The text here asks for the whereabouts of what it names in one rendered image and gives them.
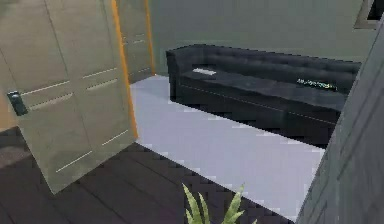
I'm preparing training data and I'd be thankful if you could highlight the pale grey-green room door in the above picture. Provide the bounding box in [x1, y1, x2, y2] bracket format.
[0, 0, 139, 195]
[115, 0, 157, 85]

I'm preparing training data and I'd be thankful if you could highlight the grey flat remote control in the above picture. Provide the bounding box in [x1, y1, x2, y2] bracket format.
[192, 67, 218, 76]

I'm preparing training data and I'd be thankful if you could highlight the dark door handle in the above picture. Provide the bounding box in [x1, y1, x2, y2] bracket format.
[6, 90, 30, 117]

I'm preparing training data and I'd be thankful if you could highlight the green leafy house plant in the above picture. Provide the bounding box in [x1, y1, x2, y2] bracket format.
[181, 182, 258, 224]

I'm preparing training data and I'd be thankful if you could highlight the black tufted sofa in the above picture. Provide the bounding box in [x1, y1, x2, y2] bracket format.
[165, 43, 363, 150]

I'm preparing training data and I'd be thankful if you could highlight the dark flat green-patterned object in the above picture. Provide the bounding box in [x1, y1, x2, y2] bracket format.
[295, 78, 338, 92]

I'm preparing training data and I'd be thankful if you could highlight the grey framed wall picture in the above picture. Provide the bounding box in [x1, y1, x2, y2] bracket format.
[353, 0, 384, 30]

